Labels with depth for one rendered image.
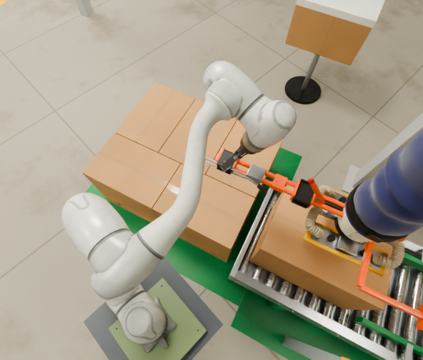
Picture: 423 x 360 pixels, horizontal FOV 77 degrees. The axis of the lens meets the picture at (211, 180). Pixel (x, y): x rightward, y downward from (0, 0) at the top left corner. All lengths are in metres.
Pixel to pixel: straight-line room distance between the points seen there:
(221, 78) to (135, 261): 0.53
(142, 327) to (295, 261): 0.74
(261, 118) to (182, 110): 1.57
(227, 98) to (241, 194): 1.20
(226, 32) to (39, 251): 3.18
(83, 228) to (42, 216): 2.03
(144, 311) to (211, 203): 0.87
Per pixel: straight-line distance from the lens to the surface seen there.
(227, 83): 0.77
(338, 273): 1.46
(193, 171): 0.72
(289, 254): 1.40
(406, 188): 0.87
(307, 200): 1.16
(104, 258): 0.75
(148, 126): 2.21
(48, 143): 3.16
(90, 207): 0.81
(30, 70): 3.97
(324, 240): 1.26
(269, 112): 0.73
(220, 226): 1.80
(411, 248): 2.12
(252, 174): 1.15
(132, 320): 1.27
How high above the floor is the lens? 2.27
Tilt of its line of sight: 65 degrees down
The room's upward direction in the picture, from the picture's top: 1 degrees clockwise
